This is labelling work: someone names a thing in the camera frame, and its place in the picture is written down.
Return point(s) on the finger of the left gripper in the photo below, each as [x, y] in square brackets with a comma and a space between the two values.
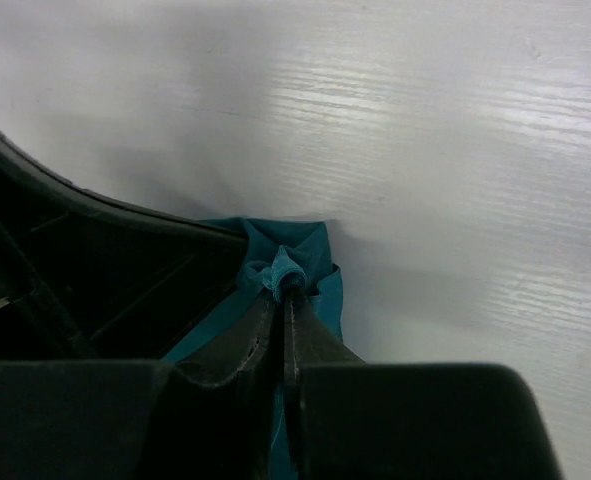
[84, 276]

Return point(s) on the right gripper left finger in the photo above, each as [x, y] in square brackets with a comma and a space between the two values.
[241, 355]

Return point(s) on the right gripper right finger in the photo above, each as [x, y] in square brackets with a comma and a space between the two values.
[312, 352]

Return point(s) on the teal cloth napkin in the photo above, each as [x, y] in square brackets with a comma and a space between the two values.
[281, 257]

